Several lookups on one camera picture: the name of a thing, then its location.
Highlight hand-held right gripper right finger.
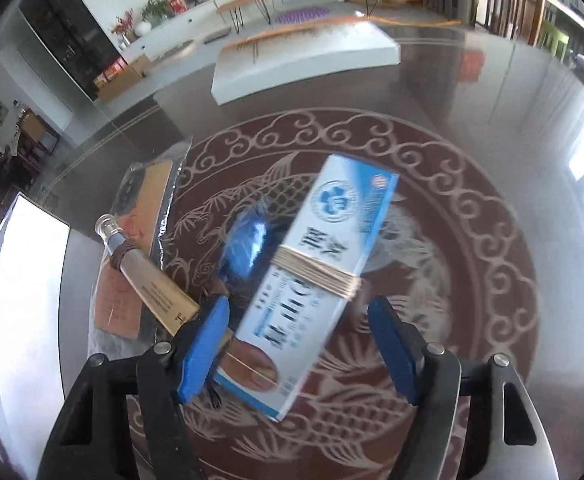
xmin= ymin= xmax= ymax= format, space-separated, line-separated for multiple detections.
xmin=368 ymin=295 xmax=560 ymax=480

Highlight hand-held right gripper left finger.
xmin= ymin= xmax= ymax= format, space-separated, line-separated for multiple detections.
xmin=36 ymin=296 xmax=231 ymax=480

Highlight blue and white carton box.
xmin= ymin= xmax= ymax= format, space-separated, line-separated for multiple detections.
xmin=211 ymin=153 xmax=401 ymax=422

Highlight brown card in plastic sleeve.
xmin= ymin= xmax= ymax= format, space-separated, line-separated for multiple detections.
xmin=88 ymin=136 xmax=193 ymax=357

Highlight white board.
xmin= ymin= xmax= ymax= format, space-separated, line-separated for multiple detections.
xmin=0 ymin=190 xmax=71 ymax=466

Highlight cardboard box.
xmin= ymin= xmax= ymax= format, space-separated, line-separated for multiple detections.
xmin=94 ymin=54 xmax=151 ymax=102

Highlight large flat white box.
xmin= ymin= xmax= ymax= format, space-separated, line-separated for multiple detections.
xmin=210 ymin=14 xmax=403 ymax=107

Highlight red flowers in vase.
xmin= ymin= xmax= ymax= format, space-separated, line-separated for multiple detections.
xmin=111 ymin=9 xmax=139 ymax=52

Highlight white television cabinet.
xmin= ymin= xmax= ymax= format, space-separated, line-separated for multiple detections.
xmin=117 ymin=0 xmax=367 ymax=73

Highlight black glass display cabinet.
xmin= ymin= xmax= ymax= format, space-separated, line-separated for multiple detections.
xmin=18 ymin=0 xmax=121 ymax=102

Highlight bushy green potted plant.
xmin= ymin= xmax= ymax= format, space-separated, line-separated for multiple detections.
xmin=141 ymin=0 xmax=173 ymax=37

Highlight purple mat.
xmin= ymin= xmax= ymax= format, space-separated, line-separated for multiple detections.
xmin=273 ymin=5 xmax=329 ymax=26

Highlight orange wooden bench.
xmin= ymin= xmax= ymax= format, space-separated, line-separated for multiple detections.
xmin=215 ymin=0 xmax=273 ymax=29

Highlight dark wooden chair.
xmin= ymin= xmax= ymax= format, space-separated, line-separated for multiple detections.
xmin=470 ymin=0 xmax=548 ymax=47

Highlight glass tube with brown cord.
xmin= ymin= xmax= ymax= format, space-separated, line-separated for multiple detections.
xmin=94 ymin=213 xmax=201 ymax=337

